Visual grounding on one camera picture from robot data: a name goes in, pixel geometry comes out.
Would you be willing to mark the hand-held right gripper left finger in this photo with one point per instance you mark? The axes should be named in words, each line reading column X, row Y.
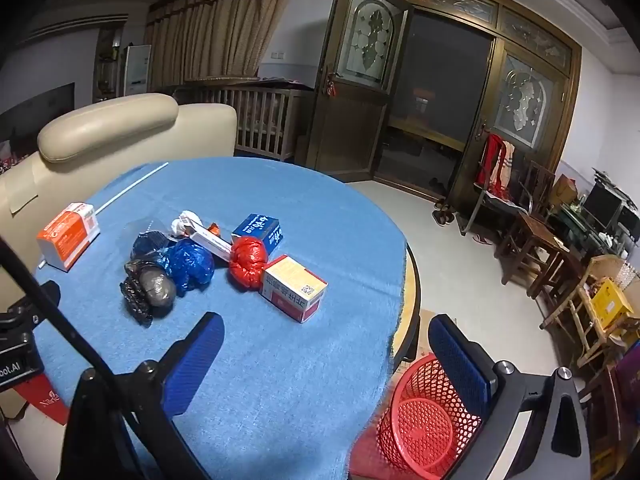
column 192, row 365

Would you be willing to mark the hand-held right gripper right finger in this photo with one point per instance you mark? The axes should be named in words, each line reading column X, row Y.
column 457, row 365

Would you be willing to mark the red plastic mesh basket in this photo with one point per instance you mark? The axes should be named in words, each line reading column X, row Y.
column 425, row 425

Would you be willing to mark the grey plastic bag ball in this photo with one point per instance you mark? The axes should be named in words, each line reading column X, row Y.
column 157, row 287

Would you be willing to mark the black plastic bag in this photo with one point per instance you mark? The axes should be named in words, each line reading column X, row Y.
column 132, row 300

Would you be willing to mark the blue plastic bag ball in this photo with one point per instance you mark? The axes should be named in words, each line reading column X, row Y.
column 187, row 265

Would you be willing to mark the red plastic bag ball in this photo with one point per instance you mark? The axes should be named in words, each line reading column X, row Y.
column 247, row 262

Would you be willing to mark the long white purple-edged box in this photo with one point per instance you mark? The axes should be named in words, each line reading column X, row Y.
column 212, row 244

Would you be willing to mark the white yellow and red box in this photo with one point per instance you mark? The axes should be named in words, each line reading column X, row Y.
column 290, row 285

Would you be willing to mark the dark plastic bag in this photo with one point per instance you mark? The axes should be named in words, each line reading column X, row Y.
column 150, row 245

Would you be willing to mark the orange and white box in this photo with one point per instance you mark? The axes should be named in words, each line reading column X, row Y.
column 67, row 237

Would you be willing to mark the orange wrapper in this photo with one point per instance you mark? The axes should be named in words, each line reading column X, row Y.
column 214, row 230

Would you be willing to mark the white paper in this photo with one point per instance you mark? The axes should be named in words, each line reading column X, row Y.
column 185, row 222

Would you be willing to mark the blue carton box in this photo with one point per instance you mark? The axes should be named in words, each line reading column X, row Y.
column 260, row 230

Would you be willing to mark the flat cardboard sheet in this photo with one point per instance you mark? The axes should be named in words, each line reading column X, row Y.
column 412, row 340

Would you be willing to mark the red paper bag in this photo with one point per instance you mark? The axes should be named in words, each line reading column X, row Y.
column 45, row 400

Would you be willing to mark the round wooden table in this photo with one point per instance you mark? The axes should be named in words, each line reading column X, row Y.
column 407, row 300

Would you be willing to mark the blue tablecloth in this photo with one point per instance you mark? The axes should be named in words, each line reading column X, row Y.
column 300, row 385

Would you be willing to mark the red slipper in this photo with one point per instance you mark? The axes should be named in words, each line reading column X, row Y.
column 482, row 239

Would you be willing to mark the wicker chair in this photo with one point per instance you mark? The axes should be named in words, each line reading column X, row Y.
column 575, row 310

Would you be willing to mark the brown wooden stool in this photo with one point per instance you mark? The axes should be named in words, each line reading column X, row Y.
column 530, row 225
column 560, row 265

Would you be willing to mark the brown slippers pair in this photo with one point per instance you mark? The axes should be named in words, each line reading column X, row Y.
column 445, row 215

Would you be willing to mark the black metal chair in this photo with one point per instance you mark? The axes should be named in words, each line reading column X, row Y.
column 495, row 202

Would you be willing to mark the glass computer desk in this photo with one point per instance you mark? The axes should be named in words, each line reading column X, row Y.
column 575, row 235

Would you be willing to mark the thin white stick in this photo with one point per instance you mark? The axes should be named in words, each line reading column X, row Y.
column 131, row 187

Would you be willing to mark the dark wooden chair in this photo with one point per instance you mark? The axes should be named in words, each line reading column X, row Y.
column 537, row 185

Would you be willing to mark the brown cardboard box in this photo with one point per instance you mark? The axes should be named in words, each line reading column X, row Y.
column 564, row 192

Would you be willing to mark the red striped cloth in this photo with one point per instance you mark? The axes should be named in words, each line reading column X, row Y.
column 492, row 160

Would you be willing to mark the black computer monitor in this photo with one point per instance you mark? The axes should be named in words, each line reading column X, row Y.
column 602, row 205
column 630, row 222

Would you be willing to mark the dark flat television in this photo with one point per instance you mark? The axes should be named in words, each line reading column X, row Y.
column 35, row 110

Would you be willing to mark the beige leather sofa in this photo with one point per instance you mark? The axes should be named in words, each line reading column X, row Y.
column 125, row 125

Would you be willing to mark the wooden glass panel door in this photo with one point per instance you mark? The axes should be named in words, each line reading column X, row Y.
column 350, row 125
column 500, row 110

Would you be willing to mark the wooden crib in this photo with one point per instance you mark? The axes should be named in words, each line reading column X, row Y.
column 260, row 115

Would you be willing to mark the wooden display cabinet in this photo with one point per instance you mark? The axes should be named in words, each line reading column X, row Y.
column 107, row 70

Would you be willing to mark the white standing air conditioner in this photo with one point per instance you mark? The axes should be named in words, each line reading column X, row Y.
column 136, row 70

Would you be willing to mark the red door tassel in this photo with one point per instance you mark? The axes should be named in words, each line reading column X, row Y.
column 331, row 85

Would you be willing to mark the beige pleated curtain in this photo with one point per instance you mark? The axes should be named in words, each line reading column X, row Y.
column 210, row 35

